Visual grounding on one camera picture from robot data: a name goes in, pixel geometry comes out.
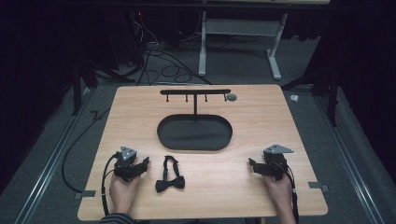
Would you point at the black bow tie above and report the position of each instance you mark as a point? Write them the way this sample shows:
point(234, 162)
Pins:
point(170, 183)

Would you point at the grey round disc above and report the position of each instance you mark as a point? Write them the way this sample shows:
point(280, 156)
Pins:
point(231, 97)

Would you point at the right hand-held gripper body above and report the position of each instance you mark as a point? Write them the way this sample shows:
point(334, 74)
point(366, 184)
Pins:
point(275, 161)

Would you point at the metal floor rail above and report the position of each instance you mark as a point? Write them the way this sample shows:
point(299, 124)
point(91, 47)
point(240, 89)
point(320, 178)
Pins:
point(53, 158)
point(348, 158)

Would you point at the black hook rack with tray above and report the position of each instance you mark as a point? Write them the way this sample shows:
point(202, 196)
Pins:
point(194, 133)

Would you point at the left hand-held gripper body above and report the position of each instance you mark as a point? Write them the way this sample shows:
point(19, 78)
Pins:
point(126, 160)

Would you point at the white table frame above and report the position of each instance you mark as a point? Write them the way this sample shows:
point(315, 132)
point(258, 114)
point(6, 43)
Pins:
point(239, 27)

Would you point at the grey tape strip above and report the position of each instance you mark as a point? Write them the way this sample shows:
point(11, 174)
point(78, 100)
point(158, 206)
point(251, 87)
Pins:
point(84, 194)
point(317, 186)

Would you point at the small white scrap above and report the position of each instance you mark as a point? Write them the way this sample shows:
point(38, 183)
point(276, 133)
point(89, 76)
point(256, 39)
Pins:
point(294, 98)

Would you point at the person's left hand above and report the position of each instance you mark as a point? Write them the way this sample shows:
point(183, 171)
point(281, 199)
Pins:
point(123, 193)

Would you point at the black metal stand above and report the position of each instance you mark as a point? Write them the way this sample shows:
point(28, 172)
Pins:
point(81, 84)
point(330, 90)

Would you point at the person's right hand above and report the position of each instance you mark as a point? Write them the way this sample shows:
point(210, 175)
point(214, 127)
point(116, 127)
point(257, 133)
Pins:
point(280, 193)

